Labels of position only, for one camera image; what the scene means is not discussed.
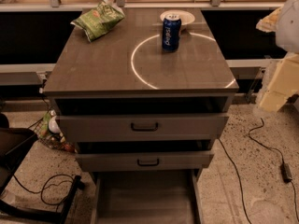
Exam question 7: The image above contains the grey drawer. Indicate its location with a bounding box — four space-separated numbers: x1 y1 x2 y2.
57 113 228 143
91 170 204 224
76 151 214 172

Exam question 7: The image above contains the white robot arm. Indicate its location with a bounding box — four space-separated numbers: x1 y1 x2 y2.
276 0 299 53

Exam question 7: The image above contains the grey drawer cabinet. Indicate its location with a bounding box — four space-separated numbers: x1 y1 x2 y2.
43 7 240 224

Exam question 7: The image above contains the blue pepsi can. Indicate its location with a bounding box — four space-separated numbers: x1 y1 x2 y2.
162 13 181 51

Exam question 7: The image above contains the white bowl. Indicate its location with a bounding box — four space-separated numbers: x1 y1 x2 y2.
160 9 195 29

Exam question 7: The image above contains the green chip bag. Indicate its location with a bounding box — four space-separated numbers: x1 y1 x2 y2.
71 0 125 42

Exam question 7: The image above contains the white round object in basket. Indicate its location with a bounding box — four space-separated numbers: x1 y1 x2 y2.
48 117 61 133

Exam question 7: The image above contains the black power adapter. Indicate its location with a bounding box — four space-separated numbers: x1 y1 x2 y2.
280 162 292 183

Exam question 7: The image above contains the wire basket with items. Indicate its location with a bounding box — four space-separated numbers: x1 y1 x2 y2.
31 110 76 153

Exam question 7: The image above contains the black cable on right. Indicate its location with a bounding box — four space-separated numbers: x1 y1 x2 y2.
218 118 299 224

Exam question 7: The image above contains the black looped cable left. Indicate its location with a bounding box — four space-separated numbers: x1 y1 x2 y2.
12 173 76 207

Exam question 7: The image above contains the black chair frame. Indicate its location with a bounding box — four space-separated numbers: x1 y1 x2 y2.
0 113 83 224

